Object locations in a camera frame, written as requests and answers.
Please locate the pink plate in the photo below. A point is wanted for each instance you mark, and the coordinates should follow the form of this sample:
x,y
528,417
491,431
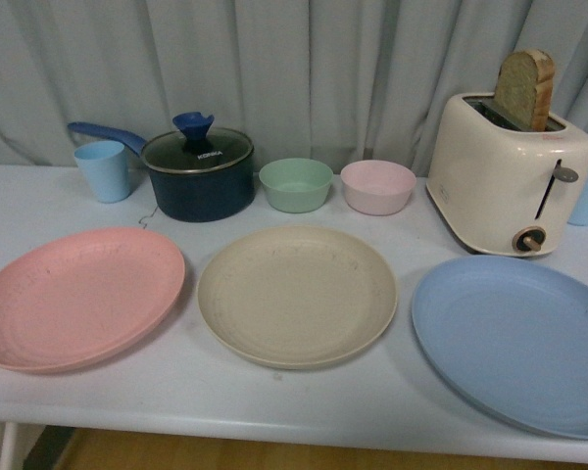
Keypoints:
x,y
85,297

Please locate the blue plate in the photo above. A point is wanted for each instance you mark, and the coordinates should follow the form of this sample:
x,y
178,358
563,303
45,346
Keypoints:
x,y
511,337

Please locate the green bowl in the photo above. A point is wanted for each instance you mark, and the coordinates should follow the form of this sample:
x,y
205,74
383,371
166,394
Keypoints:
x,y
296,185

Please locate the beige plate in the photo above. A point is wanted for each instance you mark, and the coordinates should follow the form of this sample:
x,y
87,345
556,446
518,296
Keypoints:
x,y
298,297

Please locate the dark blue saucepan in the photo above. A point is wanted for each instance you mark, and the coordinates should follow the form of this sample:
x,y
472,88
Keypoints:
x,y
194,197

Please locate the pink bowl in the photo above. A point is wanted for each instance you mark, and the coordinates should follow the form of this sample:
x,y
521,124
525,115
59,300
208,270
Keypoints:
x,y
377,187

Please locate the glass pot lid blue knob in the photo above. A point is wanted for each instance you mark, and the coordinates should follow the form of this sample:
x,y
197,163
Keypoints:
x,y
196,146

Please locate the grey curtain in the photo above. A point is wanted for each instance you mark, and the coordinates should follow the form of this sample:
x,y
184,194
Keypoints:
x,y
337,81

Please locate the cream toaster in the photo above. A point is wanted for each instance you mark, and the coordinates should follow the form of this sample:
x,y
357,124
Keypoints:
x,y
503,191

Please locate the bread slice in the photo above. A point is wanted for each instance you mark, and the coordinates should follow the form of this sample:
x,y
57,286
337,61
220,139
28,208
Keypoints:
x,y
524,88

